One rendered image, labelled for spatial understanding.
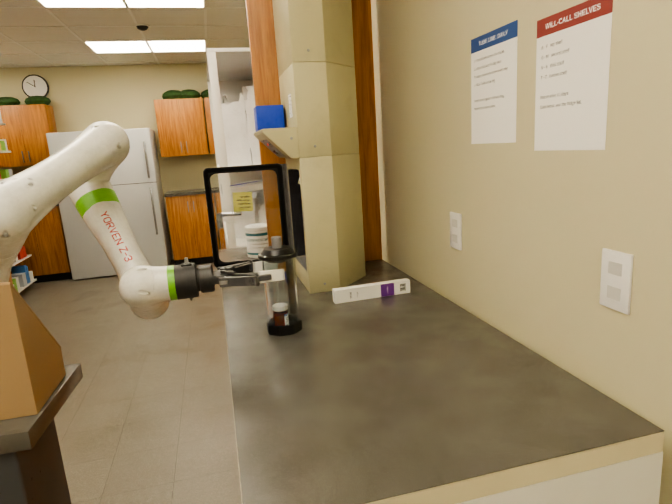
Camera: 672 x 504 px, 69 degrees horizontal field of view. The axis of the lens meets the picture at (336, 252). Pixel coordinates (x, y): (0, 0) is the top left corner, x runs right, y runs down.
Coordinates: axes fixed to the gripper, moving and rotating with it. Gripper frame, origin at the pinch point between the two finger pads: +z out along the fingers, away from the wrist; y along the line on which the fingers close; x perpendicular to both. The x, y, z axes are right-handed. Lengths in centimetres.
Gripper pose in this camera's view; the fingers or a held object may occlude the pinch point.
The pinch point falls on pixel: (274, 269)
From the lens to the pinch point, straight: 136.4
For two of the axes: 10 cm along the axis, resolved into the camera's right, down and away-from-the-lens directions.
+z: 9.6, -1.2, 2.5
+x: 0.6, 9.7, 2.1
